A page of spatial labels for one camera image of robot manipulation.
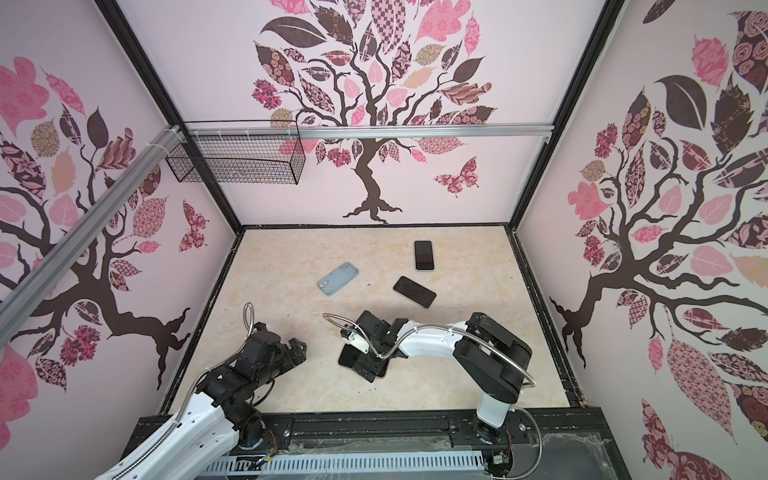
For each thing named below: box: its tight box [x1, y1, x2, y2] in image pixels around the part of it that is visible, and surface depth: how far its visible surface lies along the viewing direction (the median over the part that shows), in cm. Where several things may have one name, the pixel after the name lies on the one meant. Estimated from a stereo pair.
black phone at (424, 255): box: [414, 240, 435, 270], surface depth 113 cm
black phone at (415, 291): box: [393, 276, 437, 308], surface depth 103 cm
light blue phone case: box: [414, 240, 435, 272], surface depth 113 cm
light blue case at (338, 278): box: [317, 262, 359, 297], surface depth 108 cm
